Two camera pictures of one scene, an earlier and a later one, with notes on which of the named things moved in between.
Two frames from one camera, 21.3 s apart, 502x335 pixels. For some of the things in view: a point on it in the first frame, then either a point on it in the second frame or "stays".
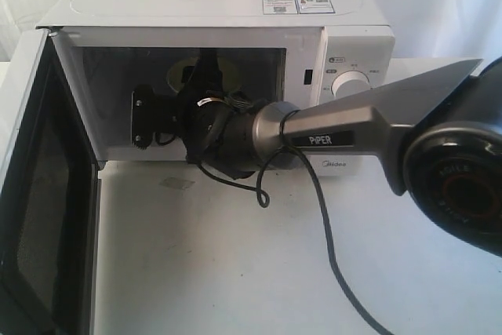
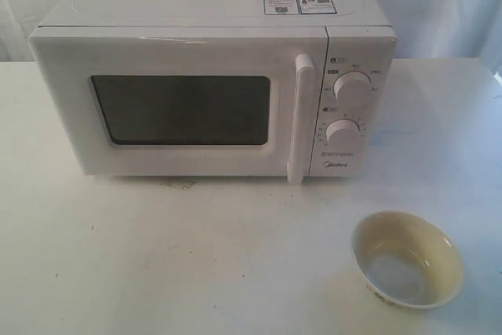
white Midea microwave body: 310,30 stays
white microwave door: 50,205 -> 180,101
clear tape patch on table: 176,183 stays
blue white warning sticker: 296,4 stays
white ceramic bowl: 231,80 -> 407,260
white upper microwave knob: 349,82 stays
